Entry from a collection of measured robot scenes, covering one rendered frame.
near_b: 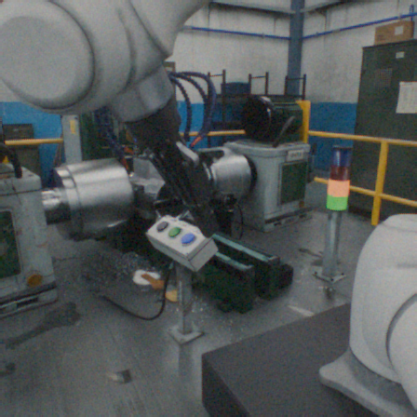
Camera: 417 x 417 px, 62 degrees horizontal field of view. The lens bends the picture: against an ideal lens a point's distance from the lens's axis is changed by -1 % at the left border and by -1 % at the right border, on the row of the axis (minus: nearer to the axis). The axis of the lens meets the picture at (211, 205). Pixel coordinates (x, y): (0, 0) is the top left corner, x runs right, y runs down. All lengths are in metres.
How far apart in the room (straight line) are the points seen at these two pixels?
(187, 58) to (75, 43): 6.71
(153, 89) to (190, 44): 6.55
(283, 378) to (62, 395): 0.43
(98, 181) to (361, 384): 0.84
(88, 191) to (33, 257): 0.23
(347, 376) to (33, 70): 0.57
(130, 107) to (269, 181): 1.09
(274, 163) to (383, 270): 1.04
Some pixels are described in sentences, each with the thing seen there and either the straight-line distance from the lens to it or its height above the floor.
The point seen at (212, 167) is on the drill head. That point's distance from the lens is 1.31.
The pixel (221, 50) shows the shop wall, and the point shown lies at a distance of 7.29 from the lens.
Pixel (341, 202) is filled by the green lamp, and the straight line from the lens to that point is 1.11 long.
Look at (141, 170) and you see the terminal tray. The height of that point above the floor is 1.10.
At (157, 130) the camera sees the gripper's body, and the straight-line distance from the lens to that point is 0.48.
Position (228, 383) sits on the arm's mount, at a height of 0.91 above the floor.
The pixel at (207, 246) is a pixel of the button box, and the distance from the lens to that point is 0.73.
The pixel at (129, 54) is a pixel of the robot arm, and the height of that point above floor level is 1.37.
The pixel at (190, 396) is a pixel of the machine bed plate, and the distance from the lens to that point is 0.77.
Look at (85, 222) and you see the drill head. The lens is 1.08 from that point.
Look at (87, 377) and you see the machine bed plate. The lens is 0.84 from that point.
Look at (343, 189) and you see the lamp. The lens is 1.10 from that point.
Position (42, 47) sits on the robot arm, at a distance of 0.26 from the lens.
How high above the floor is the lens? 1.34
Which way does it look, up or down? 16 degrees down
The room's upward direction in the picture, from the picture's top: straight up
